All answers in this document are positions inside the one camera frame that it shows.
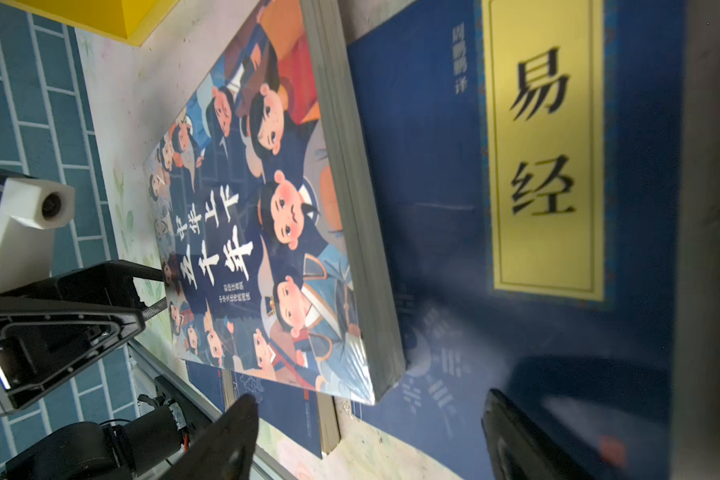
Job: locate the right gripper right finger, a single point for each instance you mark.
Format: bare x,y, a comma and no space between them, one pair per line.
518,448

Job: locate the blue book yellow label Yijing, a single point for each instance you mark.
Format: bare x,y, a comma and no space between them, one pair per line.
547,175

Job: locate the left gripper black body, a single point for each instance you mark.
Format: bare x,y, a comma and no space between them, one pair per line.
51,330

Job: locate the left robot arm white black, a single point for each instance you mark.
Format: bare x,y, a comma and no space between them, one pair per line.
90,450

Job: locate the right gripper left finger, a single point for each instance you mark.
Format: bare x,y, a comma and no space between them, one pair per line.
221,443

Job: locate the colourful illustrated thick book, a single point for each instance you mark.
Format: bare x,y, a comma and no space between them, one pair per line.
266,222

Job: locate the yellow shelf with coloured boards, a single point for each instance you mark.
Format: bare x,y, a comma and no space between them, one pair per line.
127,21

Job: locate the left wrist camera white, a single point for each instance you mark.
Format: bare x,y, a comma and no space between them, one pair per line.
31,211

